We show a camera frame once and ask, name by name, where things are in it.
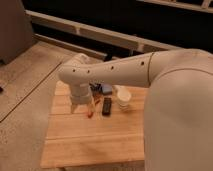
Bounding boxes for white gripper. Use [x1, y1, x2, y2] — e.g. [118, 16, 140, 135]
[69, 84, 93, 112]

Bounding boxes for white ceramic cup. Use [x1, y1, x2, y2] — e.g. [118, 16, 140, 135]
[116, 87, 132, 108]

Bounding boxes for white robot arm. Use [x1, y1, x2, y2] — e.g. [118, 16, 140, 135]
[59, 49, 213, 171]

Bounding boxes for dark ceramic bowl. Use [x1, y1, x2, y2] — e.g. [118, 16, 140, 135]
[90, 83, 102, 96]

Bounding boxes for black remote control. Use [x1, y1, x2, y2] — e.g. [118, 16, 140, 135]
[102, 98, 112, 115]

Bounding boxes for wooden board table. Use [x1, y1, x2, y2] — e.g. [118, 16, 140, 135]
[41, 82, 147, 168]

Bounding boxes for grey cabinet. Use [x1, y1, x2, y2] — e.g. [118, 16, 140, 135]
[0, 0, 36, 64]

